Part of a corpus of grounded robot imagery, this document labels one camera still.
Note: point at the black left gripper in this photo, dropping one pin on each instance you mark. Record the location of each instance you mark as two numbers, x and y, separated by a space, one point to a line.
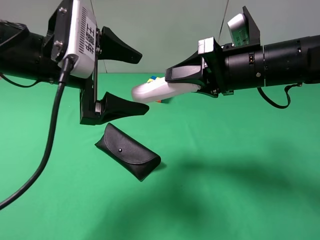
108 47

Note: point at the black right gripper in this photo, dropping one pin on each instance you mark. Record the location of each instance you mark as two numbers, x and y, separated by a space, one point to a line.
233 67

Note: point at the white bottle with brush cap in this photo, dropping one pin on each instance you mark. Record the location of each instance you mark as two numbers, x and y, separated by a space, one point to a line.
159 89

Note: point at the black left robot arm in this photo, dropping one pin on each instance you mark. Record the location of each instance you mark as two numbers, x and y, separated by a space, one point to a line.
21 55

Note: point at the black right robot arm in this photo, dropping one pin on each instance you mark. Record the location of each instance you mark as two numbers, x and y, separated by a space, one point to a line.
288 62

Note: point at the colourful puzzle cube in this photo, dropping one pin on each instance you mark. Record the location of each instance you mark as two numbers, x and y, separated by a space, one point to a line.
163 101

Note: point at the black glasses case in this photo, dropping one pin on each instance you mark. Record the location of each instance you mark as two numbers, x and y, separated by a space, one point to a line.
139 160

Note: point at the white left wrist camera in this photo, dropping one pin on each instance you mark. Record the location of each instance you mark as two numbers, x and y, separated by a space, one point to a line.
81 40

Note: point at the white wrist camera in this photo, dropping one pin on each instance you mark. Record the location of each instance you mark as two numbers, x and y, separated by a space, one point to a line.
238 30
81 40

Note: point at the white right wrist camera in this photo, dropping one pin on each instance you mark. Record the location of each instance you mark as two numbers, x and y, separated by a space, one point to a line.
238 30

